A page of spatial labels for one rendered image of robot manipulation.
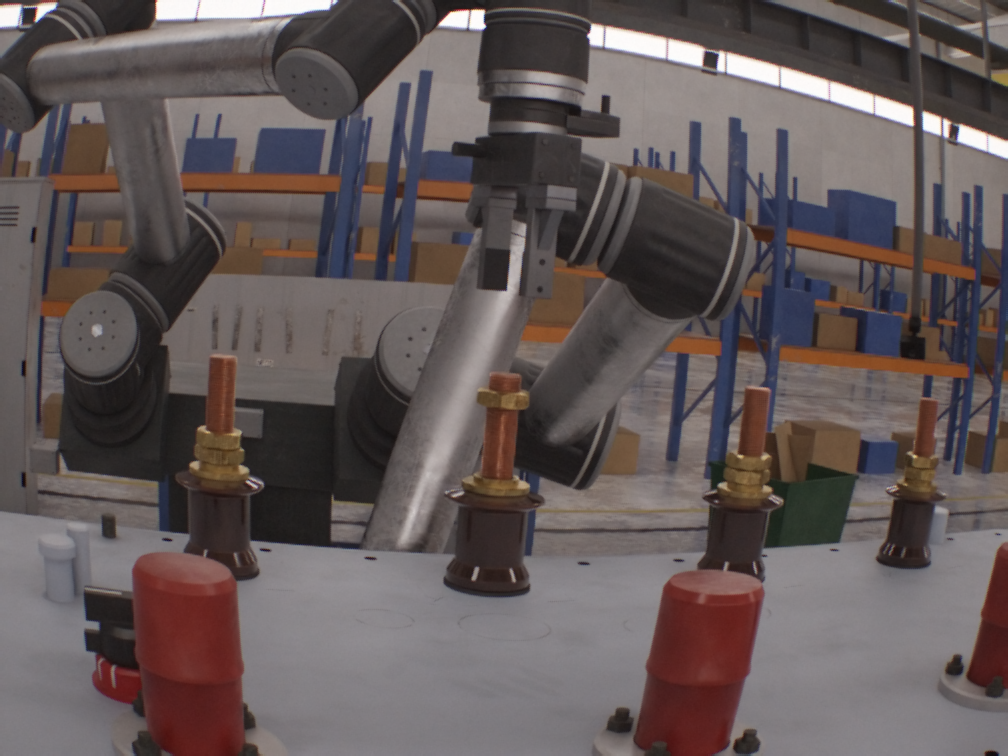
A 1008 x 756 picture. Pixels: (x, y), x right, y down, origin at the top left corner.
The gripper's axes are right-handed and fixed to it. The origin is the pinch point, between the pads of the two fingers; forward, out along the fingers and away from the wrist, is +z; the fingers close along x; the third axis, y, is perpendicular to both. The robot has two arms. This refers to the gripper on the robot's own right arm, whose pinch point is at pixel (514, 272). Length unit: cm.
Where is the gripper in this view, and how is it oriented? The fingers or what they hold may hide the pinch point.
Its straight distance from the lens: 113.8
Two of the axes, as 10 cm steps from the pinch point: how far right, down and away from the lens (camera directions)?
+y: -8.9, -0.3, -4.5
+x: 4.4, 1.4, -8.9
